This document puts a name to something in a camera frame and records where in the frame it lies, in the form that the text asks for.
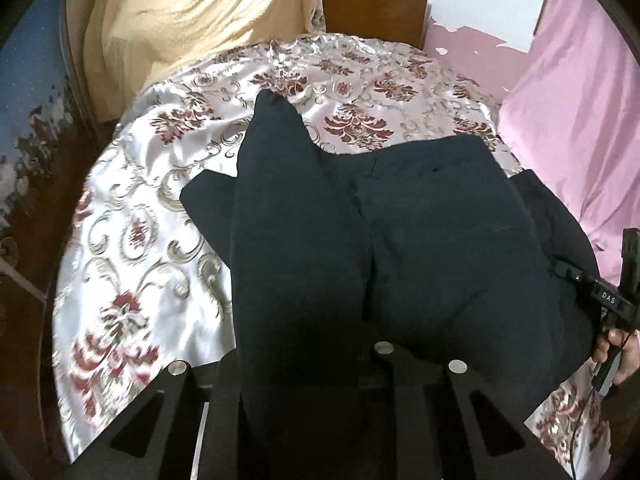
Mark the brown wooden headboard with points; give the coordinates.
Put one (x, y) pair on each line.
(375, 10)

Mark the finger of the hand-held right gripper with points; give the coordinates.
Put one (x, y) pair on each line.
(572, 272)

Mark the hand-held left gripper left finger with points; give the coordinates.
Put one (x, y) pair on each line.
(225, 385)

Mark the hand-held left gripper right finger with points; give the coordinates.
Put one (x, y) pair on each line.
(400, 375)

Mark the beige draped cloth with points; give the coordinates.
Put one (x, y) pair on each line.
(170, 25)

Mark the black trousers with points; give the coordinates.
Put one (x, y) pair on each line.
(350, 260)

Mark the black folded cloth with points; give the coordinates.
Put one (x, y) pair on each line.
(210, 200)

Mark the pink curtain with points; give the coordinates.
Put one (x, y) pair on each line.
(575, 110)

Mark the person's right hand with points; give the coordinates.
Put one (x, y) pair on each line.
(625, 360)

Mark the floral satin bedspread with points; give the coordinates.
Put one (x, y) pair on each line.
(165, 200)

